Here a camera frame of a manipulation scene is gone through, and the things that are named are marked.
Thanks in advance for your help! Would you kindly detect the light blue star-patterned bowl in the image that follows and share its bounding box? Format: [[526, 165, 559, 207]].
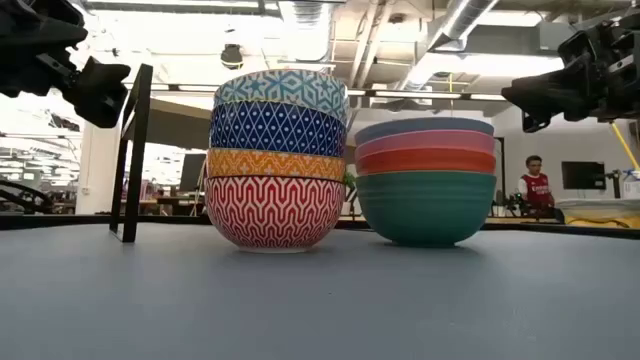
[[213, 68, 350, 124]]

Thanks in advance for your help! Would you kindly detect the yellow pole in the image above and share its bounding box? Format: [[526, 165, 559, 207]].
[[608, 121, 640, 171]]

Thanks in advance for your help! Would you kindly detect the black curved background object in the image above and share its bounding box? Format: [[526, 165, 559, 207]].
[[0, 178, 54, 214]]

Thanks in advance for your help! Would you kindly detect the white container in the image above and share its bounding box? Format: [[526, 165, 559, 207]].
[[622, 169, 640, 201]]

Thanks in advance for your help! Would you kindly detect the plain orange-red bowl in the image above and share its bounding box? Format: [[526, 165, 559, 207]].
[[355, 147, 498, 177]]

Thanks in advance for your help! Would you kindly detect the silver ceiling duct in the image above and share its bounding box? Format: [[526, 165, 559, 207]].
[[399, 0, 501, 92]]

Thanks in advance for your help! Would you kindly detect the red zigzag-patterned bowl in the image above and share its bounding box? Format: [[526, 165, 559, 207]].
[[204, 174, 346, 254]]

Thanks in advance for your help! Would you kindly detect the black-framed wooden shelf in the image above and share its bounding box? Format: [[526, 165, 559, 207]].
[[108, 63, 359, 244]]

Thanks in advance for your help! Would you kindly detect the person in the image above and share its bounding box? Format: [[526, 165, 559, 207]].
[[517, 154, 556, 212]]

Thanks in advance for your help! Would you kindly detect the white bin with yellow cloth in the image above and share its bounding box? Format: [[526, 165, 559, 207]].
[[554, 198, 640, 229]]

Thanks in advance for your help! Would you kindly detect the plain teal green bowl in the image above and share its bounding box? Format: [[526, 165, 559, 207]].
[[355, 171, 498, 249]]

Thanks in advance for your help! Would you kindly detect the black wall monitor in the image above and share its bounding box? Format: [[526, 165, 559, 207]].
[[560, 160, 607, 191]]

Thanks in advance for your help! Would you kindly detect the black ceiling dome camera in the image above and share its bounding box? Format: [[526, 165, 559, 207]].
[[220, 43, 245, 71]]

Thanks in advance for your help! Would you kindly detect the black desk monitor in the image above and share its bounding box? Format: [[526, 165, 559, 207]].
[[178, 153, 208, 194]]

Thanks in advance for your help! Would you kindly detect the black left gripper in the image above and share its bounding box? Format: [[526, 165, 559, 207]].
[[0, 0, 132, 129]]

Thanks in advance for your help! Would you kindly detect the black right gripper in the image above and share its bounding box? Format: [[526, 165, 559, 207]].
[[501, 19, 640, 134]]

